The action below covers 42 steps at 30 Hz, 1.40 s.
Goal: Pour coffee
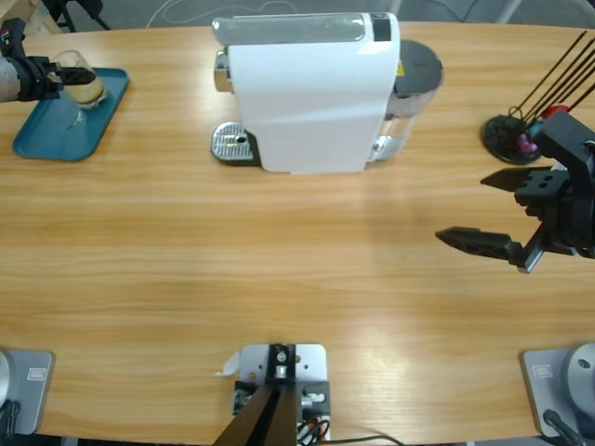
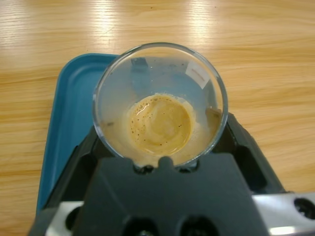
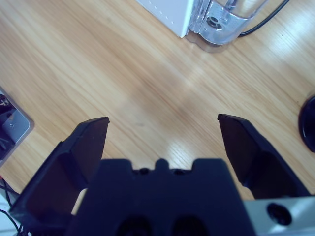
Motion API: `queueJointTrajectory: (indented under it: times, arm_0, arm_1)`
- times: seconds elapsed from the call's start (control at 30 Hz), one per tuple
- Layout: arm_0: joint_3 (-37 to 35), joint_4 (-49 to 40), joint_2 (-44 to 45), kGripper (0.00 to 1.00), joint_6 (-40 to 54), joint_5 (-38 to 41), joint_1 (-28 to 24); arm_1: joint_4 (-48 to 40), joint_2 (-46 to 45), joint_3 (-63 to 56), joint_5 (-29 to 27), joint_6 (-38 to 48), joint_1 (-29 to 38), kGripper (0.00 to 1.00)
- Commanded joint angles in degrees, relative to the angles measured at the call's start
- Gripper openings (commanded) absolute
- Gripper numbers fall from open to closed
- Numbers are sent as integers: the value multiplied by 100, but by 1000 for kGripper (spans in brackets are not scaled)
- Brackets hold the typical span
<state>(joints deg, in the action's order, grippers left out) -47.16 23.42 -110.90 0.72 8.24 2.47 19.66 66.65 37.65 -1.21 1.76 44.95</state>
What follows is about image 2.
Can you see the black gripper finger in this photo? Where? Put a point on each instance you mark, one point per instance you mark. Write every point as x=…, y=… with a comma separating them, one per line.
x=251, y=157
x=76, y=167

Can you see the clear glass cup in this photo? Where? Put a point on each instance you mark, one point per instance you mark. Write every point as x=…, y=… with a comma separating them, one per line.
x=160, y=73

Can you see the brown espresso coffee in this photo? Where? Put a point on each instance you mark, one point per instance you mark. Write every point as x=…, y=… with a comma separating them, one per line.
x=161, y=125

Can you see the teal plastic tray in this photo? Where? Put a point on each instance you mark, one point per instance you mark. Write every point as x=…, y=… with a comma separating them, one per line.
x=64, y=110

